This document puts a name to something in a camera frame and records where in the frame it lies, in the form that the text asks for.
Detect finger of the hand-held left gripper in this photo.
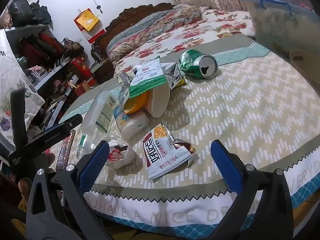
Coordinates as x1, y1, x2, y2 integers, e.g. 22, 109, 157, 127
59, 114, 83, 128

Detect floral bed sheet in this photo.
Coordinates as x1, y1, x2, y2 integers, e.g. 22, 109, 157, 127
114, 9, 255, 75

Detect red folded clothes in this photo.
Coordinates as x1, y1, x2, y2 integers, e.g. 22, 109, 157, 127
19, 32, 64, 65

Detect clear storage box blue handle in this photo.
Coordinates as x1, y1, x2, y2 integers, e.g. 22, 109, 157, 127
239, 0, 317, 55

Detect pink and white pouch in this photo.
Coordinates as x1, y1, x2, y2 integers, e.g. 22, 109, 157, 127
146, 85, 172, 118

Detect silver foil packet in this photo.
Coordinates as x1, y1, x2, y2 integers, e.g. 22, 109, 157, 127
117, 70, 137, 93

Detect white and blue tissue packet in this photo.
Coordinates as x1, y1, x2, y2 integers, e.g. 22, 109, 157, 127
114, 105, 150, 140

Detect dark green bag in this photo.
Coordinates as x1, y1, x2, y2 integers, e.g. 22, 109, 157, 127
30, 1, 53, 25

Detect hanging keys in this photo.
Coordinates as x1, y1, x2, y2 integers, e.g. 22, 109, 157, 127
92, 0, 103, 14

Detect orange round container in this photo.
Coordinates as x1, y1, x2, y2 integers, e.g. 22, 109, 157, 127
124, 91, 150, 114

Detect brown handbag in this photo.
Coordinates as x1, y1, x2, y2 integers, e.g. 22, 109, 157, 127
62, 38, 84, 57

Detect chevron patterned blanket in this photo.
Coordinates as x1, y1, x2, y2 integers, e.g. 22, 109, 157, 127
59, 34, 320, 233

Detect white paper wrapper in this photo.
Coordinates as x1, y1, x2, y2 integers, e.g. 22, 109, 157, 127
104, 134, 135, 169

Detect yellow hanging bag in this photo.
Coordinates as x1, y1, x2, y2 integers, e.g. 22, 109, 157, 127
74, 9, 100, 32

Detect red wall calendar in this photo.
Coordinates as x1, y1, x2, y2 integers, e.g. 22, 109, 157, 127
82, 26, 107, 43

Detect clear plastic bottle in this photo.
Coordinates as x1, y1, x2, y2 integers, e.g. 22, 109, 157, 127
75, 91, 119, 159

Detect grey shelf unit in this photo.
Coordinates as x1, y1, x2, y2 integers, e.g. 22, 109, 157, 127
5, 25, 83, 130

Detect patchwork floral quilt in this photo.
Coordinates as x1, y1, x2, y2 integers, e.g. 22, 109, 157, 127
106, 4, 203, 60

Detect red gift box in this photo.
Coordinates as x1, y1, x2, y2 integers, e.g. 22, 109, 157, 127
70, 57, 92, 80

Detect white printed cloth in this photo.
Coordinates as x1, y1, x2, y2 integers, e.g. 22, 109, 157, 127
0, 29, 45, 145

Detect beige plastic bin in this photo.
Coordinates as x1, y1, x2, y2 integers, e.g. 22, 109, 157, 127
289, 49, 320, 85

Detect small drink carton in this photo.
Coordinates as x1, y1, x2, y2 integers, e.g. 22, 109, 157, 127
160, 62, 187, 90

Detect black bag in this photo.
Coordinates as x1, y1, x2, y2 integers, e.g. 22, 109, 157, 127
7, 0, 32, 27

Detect red and white snack packet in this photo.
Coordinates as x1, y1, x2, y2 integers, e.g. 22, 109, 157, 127
142, 123, 197, 179

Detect green and white snack packet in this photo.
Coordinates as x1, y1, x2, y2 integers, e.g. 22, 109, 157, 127
126, 56, 168, 99

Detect crushed green drink can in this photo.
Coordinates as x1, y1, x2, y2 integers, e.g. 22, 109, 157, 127
179, 49, 218, 79

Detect carved wooden headboard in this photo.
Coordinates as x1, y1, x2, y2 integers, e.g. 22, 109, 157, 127
94, 2, 175, 83

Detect person's left hand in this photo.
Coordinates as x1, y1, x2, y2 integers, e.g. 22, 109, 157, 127
17, 179, 32, 203

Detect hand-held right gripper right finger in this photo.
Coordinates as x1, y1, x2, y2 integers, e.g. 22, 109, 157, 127
207, 139, 294, 240

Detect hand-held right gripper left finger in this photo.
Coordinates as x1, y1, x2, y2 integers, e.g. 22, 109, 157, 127
25, 140, 113, 240

